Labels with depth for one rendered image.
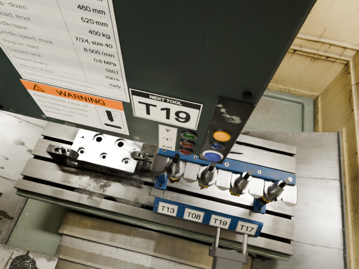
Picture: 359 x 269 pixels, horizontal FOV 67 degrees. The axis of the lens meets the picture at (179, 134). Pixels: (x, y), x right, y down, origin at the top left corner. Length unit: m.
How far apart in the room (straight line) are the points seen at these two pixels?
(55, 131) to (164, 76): 1.12
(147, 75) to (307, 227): 1.24
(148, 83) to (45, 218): 1.31
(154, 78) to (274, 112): 1.61
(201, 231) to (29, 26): 1.01
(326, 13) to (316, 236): 1.04
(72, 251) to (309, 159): 1.24
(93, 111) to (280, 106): 1.61
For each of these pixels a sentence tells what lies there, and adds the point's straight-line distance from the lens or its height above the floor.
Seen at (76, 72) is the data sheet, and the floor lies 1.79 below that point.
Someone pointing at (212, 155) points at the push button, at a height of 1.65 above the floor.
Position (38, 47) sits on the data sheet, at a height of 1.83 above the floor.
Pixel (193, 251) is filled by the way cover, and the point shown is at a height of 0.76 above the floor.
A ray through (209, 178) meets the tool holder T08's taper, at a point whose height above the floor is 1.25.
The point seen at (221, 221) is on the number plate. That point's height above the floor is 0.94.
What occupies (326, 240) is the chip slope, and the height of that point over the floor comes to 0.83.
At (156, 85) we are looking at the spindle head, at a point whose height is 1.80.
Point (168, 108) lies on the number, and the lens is 0.38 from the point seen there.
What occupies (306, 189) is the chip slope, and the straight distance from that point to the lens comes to 1.51.
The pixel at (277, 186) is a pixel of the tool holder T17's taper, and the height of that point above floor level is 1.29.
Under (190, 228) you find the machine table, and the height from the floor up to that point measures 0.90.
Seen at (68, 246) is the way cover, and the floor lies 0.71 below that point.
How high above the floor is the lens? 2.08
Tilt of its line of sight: 63 degrees down
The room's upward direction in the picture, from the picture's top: 8 degrees clockwise
